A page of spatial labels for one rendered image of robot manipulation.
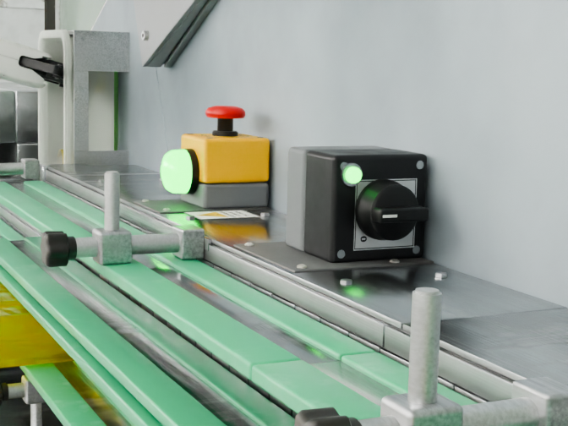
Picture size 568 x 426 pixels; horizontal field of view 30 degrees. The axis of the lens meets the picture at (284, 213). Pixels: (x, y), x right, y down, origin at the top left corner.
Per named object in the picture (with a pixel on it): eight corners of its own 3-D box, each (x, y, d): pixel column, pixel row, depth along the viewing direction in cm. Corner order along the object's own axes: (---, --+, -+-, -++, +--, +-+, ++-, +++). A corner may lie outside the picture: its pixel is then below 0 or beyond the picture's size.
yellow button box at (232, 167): (245, 199, 112) (179, 201, 109) (247, 128, 111) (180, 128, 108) (273, 208, 106) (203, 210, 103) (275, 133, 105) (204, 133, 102)
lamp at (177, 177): (183, 190, 108) (155, 191, 106) (183, 146, 107) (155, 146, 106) (199, 196, 104) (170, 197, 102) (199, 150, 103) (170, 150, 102)
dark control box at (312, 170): (376, 241, 88) (284, 246, 84) (379, 144, 86) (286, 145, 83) (430, 259, 80) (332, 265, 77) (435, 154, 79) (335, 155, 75)
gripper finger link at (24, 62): (0, 60, 145) (29, 70, 150) (40, 68, 141) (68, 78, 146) (2, 52, 145) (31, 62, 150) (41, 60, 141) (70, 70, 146)
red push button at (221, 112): (199, 138, 107) (199, 104, 107) (235, 138, 109) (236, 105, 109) (213, 141, 104) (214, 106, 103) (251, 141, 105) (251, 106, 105)
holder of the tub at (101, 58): (96, 210, 167) (46, 212, 163) (96, 33, 163) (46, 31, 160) (128, 226, 151) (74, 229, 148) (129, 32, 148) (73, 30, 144)
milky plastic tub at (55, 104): (93, 177, 166) (37, 178, 162) (93, 32, 163) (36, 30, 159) (125, 191, 151) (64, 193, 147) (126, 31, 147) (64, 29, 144)
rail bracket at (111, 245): (194, 253, 91) (37, 261, 85) (196, 167, 89) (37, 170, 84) (212, 261, 87) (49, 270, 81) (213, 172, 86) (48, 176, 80)
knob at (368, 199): (406, 237, 79) (431, 245, 76) (353, 240, 77) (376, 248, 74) (408, 177, 79) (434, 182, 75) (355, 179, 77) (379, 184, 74)
